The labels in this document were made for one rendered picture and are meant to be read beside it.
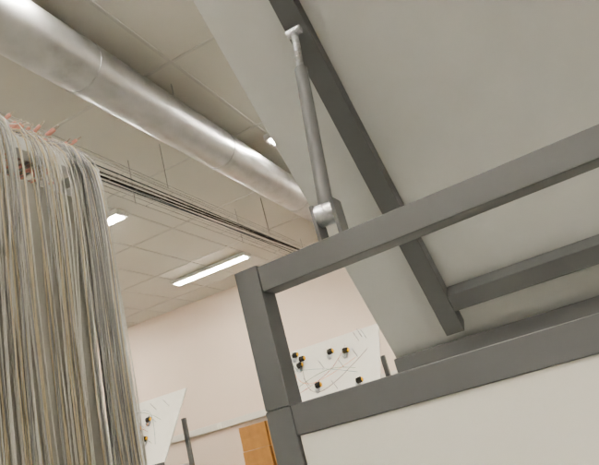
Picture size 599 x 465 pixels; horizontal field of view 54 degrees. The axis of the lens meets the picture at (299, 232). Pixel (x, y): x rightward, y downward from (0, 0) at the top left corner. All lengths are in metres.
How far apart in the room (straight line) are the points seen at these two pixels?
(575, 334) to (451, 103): 0.56
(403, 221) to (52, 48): 2.88
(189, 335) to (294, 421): 9.38
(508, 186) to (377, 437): 0.34
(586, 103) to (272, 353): 0.70
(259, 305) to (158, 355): 9.72
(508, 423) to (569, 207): 0.60
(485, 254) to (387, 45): 0.46
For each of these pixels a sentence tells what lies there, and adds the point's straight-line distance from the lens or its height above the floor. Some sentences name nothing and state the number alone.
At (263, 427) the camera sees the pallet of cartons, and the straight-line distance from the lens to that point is 7.76.
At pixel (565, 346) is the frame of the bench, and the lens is 0.70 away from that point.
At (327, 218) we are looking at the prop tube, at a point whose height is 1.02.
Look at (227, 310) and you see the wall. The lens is 9.79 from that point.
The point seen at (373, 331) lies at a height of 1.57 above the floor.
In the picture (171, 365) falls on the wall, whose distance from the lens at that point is 10.36.
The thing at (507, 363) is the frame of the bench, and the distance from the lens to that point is 0.71.
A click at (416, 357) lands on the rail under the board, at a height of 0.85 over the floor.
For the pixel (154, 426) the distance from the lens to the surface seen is 7.47.
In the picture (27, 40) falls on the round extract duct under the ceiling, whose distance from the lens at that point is 3.37.
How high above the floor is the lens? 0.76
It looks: 19 degrees up
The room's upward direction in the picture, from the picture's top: 15 degrees counter-clockwise
